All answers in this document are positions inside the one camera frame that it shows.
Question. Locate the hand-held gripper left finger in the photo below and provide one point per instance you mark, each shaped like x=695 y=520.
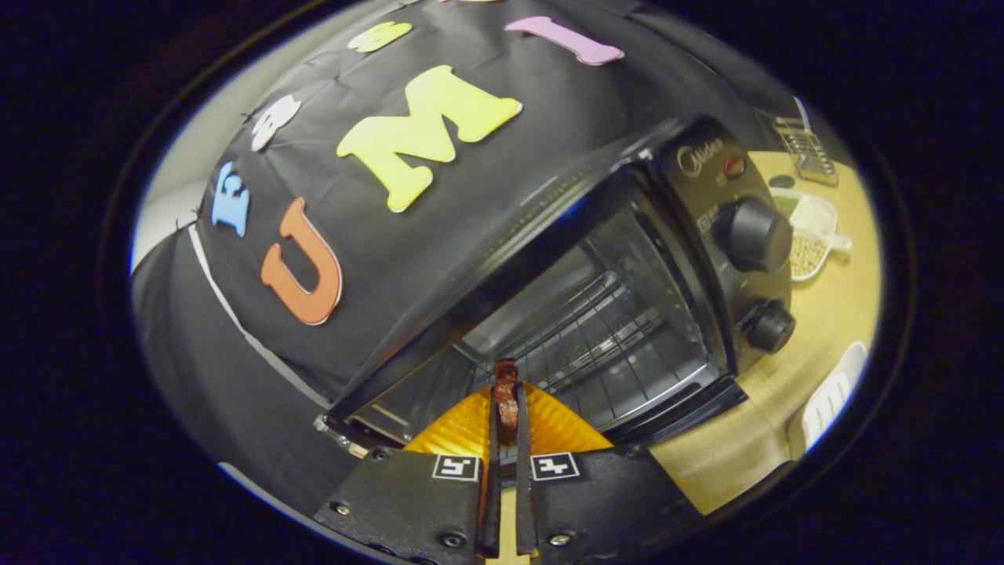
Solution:
x=490 y=486

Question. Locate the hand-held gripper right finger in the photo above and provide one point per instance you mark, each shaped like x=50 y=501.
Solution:
x=524 y=486

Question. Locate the brown meat drumstick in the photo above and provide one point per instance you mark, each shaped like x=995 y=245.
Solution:
x=506 y=408

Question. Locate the black toaster oven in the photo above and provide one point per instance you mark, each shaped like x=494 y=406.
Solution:
x=753 y=235

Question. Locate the white rectangular tray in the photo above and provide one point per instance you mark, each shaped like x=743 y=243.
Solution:
x=831 y=392

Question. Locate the white divided condiment dish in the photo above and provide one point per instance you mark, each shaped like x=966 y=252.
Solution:
x=808 y=251

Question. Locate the small black disc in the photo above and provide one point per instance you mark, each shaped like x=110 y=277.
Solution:
x=782 y=181

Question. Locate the metal spoon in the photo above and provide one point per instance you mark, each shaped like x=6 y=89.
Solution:
x=802 y=112

